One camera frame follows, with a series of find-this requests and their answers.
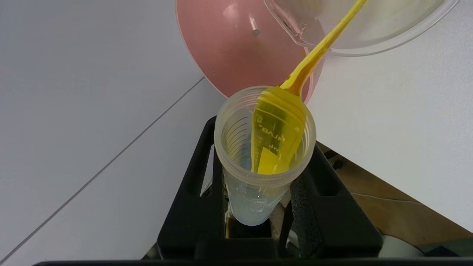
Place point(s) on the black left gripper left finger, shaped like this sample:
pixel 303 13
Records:
pixel 196 218

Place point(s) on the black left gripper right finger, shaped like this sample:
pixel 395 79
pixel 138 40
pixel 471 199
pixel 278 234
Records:
pixel 332 221

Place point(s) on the clear glass beaker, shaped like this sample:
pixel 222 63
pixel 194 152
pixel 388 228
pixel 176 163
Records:
pixel 388 29

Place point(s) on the pink plastic bowl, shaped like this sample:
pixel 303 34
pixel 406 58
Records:
pixel 236 55

